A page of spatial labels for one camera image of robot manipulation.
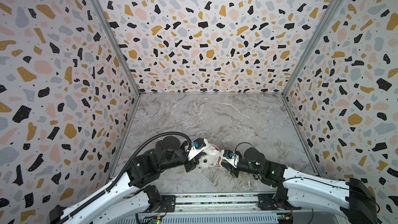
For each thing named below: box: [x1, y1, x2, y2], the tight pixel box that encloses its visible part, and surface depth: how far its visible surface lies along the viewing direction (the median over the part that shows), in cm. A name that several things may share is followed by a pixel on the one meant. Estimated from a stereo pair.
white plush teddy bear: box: [197, 143, 221, 170], surface depth 64 cm
